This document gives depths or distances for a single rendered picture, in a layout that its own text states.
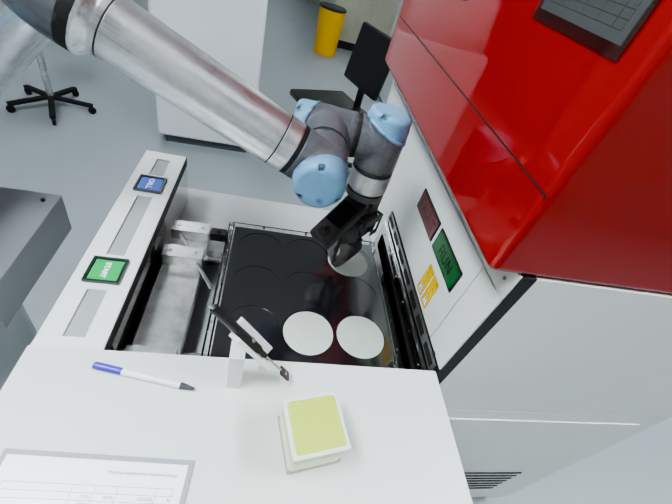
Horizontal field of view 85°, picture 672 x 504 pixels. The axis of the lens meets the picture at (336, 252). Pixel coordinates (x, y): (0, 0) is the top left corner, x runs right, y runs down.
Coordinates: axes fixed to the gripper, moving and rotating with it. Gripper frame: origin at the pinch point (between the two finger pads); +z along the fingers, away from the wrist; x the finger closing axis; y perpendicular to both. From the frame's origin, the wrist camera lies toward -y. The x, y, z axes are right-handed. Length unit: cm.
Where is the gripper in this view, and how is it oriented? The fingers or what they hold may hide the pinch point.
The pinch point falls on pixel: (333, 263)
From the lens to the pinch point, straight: 82.4
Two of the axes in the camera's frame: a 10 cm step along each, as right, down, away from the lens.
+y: 6.4, -3.9, 6.6
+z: -2.5, 7.0, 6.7
